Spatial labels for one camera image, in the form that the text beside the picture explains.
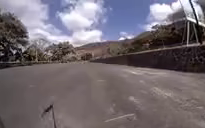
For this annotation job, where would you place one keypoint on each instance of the row of trees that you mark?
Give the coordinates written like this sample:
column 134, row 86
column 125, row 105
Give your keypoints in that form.
column 53, row 51

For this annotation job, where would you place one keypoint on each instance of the billboard on metal frame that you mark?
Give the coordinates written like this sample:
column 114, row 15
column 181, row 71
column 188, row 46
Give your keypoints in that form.
column 192, row 13

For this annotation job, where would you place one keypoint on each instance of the bushes behind wall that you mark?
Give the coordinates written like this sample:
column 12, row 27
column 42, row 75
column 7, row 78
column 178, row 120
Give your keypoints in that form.
column 156, row 38

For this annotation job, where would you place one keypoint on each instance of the robot's own part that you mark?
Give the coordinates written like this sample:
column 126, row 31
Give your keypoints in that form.
column 52, row 113

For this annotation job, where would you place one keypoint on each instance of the brown hill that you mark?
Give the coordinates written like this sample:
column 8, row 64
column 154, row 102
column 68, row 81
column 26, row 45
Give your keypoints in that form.
column 100, row 46

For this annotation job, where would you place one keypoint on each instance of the large dark tree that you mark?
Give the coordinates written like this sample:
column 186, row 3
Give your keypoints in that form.
column 5, row 35

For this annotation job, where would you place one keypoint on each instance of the grey asphalt road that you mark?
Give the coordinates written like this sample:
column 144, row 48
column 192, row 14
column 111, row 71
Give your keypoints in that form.
column 90, row 90

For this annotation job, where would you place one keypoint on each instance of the low roadside kerb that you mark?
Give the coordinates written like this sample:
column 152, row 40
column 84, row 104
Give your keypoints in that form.
column 10, row 64

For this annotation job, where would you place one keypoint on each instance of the dark stone wall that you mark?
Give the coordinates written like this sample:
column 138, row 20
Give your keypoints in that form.
column 176, row 59

